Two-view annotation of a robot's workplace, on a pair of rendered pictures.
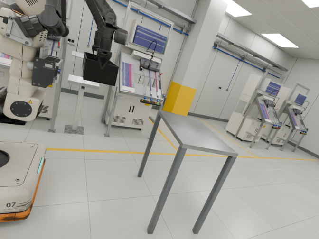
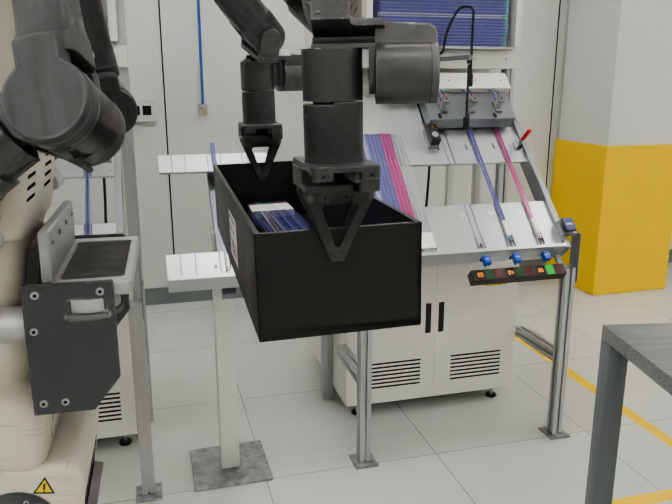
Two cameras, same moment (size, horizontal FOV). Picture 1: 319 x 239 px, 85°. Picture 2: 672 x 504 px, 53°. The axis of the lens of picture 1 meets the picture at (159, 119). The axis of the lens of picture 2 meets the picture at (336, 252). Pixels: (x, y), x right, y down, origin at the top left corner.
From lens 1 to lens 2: 0.39 m
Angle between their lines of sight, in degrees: 15
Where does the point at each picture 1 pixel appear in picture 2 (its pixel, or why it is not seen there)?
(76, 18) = (143, 26)
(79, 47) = (174, 123)
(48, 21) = (43, 115)
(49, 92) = not seen: hidden behind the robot
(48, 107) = (116, 396)
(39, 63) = (47, 306)
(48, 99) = not seen: hidden behind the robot
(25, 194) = not seen: outside the picture
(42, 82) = (75, 390)
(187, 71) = (620, 80)
